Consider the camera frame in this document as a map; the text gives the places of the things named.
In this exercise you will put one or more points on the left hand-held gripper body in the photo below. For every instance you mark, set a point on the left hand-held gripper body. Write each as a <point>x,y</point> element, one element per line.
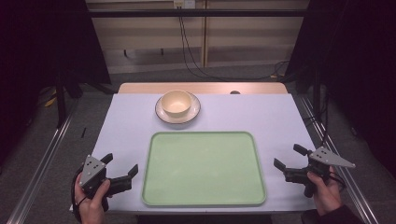
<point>92,170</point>

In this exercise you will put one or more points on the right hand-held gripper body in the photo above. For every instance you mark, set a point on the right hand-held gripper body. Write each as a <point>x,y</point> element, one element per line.
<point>317,165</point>

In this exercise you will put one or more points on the person's right hand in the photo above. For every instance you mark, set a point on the person's right hand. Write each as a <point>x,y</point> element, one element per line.
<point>327,196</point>

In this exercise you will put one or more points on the person's left hand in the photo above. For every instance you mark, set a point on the person's left hand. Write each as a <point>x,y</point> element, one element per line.
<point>92,205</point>

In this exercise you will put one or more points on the small black floor stick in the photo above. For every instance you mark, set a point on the small black floor stick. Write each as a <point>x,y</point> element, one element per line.
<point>83,132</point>

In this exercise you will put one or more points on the white table cover sheet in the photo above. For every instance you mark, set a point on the white table cover sheet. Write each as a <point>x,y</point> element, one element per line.
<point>124,124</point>

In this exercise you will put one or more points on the green tray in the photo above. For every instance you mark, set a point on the green tray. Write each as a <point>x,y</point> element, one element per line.
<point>204,169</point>

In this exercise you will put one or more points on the yellow floor tape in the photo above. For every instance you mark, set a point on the yellow floor tape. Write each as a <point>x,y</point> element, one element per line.
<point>50,101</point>

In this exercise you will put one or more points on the cream bowl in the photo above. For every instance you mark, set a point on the cream bowl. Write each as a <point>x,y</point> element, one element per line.
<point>176,103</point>

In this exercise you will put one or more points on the white plate with dark rim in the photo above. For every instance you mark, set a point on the white plate with dark rim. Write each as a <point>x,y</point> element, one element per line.
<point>193,113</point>

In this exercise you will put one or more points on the black curtain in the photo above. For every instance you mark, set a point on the black curtain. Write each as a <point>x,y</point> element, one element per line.
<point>37,62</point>
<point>358,77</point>

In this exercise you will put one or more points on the wooden table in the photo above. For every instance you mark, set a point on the wooden table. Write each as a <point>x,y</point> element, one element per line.
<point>205,88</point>

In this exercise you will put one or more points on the metal floor rail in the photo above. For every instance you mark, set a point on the metal floor rail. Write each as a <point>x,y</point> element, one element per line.
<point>40,165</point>
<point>342,174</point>

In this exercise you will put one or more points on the black stand post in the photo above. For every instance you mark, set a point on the black stand post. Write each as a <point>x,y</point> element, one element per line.
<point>316,90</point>
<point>61,102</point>

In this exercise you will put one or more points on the wooden wall post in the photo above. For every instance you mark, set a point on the wooden wall post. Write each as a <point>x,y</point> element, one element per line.
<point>204,37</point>

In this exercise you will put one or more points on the black horizontal frame bar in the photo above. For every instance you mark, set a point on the black horizontal frame bar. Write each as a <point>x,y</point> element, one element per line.
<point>199,13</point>

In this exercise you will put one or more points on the white wall socket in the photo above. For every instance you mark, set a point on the white wall socket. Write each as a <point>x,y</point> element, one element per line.
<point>184,3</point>

